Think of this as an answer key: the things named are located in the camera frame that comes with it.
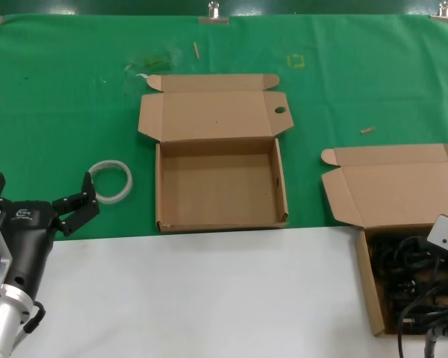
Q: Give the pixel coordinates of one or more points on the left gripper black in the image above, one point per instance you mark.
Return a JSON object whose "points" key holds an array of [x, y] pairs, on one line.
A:
{"points": [[26, 235]]}

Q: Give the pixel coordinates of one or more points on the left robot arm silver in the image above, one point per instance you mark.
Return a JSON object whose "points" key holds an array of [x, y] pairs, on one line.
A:
{"points": [[0, 320]]}

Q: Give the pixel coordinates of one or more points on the cardboard box with round hole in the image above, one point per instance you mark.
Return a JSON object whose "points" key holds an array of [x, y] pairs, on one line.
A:
{"points": [[216, 186]]}

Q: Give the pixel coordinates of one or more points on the clear tape roll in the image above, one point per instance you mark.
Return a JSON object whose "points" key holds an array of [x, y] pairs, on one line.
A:
{"points": [[128, 186]]}

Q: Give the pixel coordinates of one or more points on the green table cloth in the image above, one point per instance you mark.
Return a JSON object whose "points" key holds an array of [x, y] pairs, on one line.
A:
{"points": [[59, 93]]}

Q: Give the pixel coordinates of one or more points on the clear plastic wrapper scrap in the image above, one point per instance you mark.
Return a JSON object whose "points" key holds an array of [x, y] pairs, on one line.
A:
{"points": [[157, 59]]}

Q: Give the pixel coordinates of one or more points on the long wooden stick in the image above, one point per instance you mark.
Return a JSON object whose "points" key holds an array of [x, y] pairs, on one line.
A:
{"points": [[196, 50]]}

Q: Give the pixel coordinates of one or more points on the short wooden stick piece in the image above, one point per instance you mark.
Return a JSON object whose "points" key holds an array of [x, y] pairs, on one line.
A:
{"points": [[367, 130]]}

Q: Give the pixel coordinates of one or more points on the right wrist camera bracket silver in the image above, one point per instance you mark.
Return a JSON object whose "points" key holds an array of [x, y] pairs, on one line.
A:
{"points": [[446, 231]]}

